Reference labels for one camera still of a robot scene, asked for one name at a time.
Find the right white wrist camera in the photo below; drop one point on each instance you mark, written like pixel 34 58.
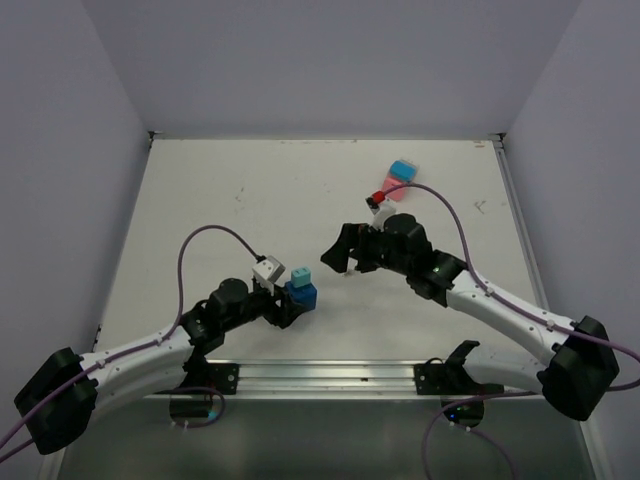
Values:
pixel 382 208

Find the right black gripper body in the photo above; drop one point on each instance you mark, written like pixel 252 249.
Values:
pixel 374 242

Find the light blue charger plug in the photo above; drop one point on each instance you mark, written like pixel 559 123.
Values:
pixel 403 171

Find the aluminium rail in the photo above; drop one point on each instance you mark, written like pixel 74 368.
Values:
pixel 523 234
pixel 325 377

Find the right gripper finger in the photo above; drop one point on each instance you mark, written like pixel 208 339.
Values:
pixel 367 260
pixel 338 255

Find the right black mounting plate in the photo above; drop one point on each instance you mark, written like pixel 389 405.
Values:
pixel 436 377

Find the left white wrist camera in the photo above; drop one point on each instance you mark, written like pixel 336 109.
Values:
pixel 267 271

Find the pink cube socket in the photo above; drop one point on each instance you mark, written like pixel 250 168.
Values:
pixel 393 186

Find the aluminium right side rail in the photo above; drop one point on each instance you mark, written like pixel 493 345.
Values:
pixel 523 234

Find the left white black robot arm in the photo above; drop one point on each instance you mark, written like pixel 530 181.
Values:
pixel 70 390

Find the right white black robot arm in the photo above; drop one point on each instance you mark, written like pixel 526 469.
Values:
pixel 568 362

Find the black mounting plate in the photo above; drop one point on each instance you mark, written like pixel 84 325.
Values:
pixel 436 377
pixel 221 376

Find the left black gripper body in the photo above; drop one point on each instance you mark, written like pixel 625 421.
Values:
pixel 260 302

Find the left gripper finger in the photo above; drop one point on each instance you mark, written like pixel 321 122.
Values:
pixel 287 312
pixel 281 295

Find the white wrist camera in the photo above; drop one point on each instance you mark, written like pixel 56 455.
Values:
pixel 382 208
pixel 267 271

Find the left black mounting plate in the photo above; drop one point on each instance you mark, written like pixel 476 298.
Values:
pixel 221 376

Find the teal dual usb charger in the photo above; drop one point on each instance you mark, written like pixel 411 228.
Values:
pixel 300 277

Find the dark blue cube socket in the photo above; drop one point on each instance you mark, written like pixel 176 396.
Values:
pixel 304 295

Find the aluminium front rail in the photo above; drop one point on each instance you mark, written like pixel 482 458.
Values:
pixel 325 377

